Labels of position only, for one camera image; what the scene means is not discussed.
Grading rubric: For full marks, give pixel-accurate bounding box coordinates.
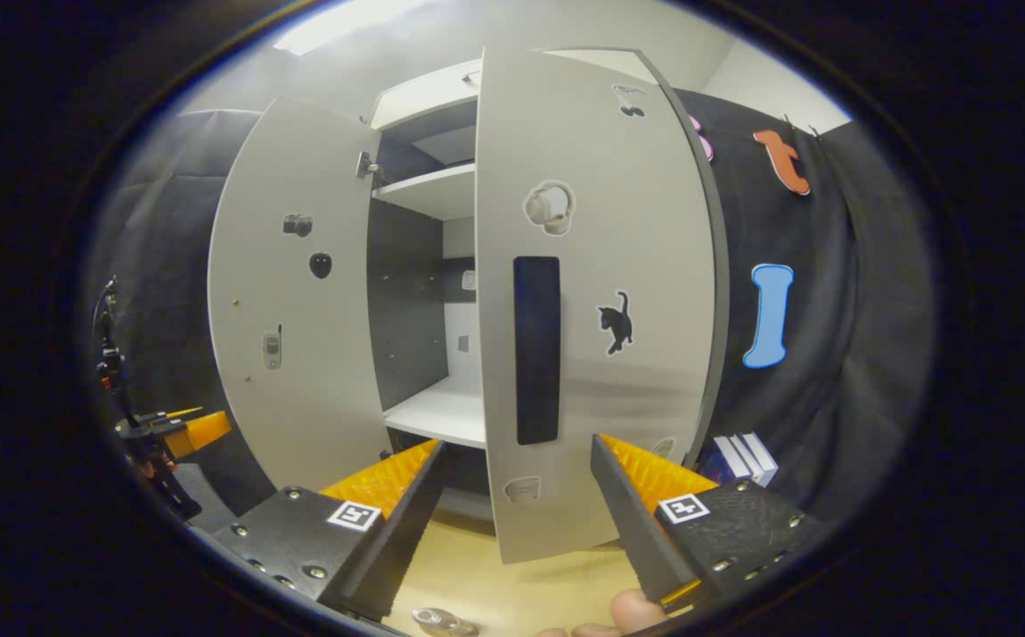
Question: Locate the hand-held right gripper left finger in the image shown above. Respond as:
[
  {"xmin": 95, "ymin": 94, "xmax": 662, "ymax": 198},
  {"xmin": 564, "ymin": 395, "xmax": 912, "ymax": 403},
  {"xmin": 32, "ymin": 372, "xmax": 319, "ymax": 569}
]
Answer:
[{"xmin": 210, "ymin": 438, "xmax": 447, "ymax": 624}]

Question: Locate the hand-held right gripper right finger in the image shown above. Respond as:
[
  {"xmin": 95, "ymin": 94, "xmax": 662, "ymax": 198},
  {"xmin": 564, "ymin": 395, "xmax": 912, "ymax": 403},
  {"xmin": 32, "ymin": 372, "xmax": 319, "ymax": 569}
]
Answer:
[{"xmin": 587, "ymin": 434, "xmax": 824, "ymax": 616}]

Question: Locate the cabinet door with grey cat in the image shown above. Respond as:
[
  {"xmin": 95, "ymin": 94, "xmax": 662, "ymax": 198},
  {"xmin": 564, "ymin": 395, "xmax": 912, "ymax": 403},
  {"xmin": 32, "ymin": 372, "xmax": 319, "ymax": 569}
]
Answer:
[{"xmin": 207, "ymin": 97, "xmax": 394, "ymax": 495}]

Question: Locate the cabinet door with black cat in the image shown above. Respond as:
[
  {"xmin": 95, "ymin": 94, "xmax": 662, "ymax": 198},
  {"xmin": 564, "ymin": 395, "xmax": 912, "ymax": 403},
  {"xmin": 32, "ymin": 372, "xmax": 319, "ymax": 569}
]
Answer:
[{"xmin": 475, "ymin": 46, "xmax": 731, "ymax": 565}]

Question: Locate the white and grey cabinet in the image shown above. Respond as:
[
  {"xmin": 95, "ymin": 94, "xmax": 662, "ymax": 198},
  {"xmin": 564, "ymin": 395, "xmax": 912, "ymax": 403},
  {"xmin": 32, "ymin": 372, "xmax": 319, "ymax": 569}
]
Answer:
[{"xmin": 357, "ymin": 49, "xmax": 665, "ymax": 523}]

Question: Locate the white book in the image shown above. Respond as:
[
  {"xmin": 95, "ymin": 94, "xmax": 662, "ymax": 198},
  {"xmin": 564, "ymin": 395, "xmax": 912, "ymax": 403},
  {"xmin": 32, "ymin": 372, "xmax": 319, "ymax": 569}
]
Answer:
[{"xmin": 729, "ymin": 434, "xmax": 762, "ymax": 486}]

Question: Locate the black backdrop cloth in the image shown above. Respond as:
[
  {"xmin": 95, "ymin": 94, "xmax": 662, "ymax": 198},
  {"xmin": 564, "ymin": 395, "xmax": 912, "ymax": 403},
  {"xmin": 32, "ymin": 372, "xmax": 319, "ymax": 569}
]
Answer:
[{"xmin": 86, "ymin": 84, "xmax": 936, "ymax": 532}]

